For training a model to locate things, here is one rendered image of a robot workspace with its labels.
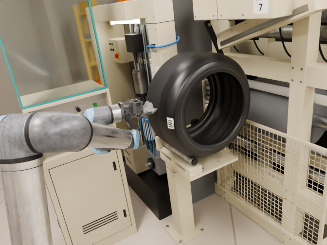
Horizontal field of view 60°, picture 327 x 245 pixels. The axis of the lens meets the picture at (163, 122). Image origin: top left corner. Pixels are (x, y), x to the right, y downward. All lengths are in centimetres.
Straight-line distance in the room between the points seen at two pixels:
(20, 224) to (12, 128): 27
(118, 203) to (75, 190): 38
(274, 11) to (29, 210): 124
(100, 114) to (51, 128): 57
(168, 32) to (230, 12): 40
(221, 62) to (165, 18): 47
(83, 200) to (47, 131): 146
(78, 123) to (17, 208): 28
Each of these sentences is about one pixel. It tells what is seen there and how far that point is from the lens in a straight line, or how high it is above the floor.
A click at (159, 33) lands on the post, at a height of 160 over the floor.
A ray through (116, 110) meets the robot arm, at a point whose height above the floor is 132.
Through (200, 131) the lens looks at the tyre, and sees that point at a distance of 192.
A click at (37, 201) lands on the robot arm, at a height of 129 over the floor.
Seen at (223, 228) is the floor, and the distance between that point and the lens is 255.
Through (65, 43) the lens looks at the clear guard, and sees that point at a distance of 190.
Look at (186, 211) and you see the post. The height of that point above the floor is 23.
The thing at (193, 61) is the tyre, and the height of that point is 147.
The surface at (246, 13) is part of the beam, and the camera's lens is 156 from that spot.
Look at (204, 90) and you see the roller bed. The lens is 218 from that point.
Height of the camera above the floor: 176
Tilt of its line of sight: 23 degrees down
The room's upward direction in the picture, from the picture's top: 7 degrees counter-clockwise
